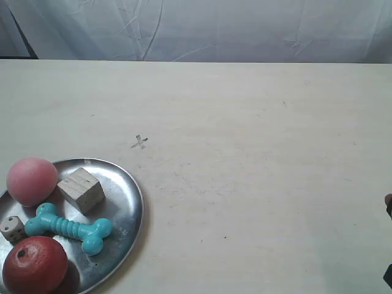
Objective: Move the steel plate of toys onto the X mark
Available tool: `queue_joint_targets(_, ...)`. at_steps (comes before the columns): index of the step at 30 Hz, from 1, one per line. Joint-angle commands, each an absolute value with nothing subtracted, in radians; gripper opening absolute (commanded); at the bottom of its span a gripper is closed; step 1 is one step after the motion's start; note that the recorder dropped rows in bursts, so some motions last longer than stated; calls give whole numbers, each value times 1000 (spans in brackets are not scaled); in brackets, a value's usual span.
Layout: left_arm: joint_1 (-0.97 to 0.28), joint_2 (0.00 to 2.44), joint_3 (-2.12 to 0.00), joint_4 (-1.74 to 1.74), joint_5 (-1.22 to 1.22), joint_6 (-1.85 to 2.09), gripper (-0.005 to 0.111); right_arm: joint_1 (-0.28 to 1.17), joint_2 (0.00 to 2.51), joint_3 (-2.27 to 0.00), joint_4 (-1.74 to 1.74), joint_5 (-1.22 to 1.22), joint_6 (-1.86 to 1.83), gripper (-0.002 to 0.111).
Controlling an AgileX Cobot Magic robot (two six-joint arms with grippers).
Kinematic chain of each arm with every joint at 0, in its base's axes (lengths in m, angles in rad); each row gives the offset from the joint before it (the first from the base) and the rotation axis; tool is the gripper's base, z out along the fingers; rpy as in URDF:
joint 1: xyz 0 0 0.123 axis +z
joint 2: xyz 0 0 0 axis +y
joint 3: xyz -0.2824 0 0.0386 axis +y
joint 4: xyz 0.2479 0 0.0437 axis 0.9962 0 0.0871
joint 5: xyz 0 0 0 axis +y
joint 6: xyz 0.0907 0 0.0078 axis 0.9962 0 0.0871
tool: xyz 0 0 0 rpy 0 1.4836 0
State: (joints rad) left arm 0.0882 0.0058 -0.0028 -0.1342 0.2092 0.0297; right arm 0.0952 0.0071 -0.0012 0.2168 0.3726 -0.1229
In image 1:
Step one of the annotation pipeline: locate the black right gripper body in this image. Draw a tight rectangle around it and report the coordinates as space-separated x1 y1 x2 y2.
383 194 392 288

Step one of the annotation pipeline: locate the large silver metal plate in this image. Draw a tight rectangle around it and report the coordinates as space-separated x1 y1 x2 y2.
46 158 144 293

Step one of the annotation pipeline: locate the white backdrop cloth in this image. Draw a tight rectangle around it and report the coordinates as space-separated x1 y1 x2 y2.
1 1 391 64

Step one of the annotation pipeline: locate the teal toy bone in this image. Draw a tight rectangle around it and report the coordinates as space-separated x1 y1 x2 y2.
24 203 113 256

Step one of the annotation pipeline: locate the wooden cube block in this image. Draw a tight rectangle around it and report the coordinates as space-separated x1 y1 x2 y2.
57 168 105 214

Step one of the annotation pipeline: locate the red ball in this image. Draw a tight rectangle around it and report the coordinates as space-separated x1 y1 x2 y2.
2 236 68 293

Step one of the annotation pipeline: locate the pink ball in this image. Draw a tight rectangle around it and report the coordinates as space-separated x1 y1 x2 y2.
6 157 59 207

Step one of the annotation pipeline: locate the small wooden die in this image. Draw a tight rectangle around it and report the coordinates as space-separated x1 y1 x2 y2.
1 216 25 242

